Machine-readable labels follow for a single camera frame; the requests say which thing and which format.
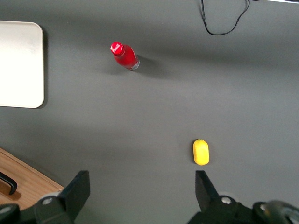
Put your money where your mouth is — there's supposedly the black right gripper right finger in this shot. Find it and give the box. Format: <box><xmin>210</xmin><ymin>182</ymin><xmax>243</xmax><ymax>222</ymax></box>
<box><xmin>195</xmin><ymin>170</ymin><xmax>220</xmax><ymax>212</ymax></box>

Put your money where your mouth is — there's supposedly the black metal drawer handle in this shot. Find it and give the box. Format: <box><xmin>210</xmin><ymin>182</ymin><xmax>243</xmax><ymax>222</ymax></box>
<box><xmin>0</xmin><ymin>171</ymin><xmax>18</xmax><ymax>196</ymax></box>

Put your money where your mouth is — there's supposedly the yellow lemon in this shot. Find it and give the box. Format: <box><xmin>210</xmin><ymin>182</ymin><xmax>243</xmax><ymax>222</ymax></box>
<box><xmin>192</xmin><ymin>139</ymin><xmax>209</xmax><ymax>166</ymax></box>

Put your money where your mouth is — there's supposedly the beige plastic tray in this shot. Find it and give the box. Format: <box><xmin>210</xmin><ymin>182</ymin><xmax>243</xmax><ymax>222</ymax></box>
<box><xmin>0</xmin><ymin>21</ymin><xmax>44</xmax><ymax>109</ymax></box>

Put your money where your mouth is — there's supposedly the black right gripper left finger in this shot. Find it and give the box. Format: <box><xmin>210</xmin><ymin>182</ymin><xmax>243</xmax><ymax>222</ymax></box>
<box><xmin>58</xmin><ymin>170</ymin><xmax>91</xmax><ymax>220</ymax></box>

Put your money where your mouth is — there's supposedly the wooden drawer front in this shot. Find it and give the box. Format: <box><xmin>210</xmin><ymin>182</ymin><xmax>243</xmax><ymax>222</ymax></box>
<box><xmin>0</xmin><ymin>151</ymin><xmax>62</xmax><ymax>206</ymax></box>

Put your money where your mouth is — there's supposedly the red cola bottle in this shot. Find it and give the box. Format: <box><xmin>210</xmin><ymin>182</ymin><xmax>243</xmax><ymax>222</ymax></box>
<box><xmin>109</xmin><ymin>41</ymin><xmax>140</xmax><ymax>71</ymax></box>

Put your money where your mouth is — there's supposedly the thin black looped cable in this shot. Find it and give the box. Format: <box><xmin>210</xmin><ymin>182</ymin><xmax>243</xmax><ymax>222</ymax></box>
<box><xmin>201</xmin><ymin>0</ymin><xmax>250</xmax><ymax>36</ymax></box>

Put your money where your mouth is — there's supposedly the wooden drawer cabinet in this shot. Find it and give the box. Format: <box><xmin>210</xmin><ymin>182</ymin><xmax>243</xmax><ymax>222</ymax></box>
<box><xmin>0</xmin><ymin>147</ymin><xmax>65</xmax><ymax>206</ymax></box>

